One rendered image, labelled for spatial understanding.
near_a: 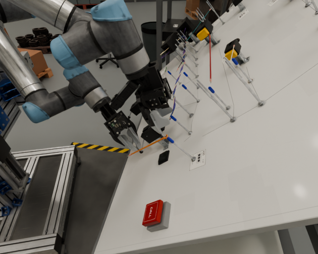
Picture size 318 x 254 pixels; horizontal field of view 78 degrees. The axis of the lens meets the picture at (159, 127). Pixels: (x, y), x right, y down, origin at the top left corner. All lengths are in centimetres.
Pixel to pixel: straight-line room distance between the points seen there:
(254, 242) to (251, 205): 47
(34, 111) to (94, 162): 138
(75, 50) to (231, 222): 45
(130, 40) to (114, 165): 161
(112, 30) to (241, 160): 37
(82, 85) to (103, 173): 135
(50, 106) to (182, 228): 55
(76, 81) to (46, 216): 113
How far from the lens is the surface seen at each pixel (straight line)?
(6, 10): 93
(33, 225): 165
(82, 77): 69
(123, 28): 47
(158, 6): 141
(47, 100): 75
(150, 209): 50
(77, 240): 172
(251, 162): 42
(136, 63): 48
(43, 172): 188
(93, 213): 177
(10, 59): 81
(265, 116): 48
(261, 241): 85
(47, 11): 62
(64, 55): 50
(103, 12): 46
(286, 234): 90
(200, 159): 51
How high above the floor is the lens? 154
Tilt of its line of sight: 42 degrees down
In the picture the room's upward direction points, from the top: straight up
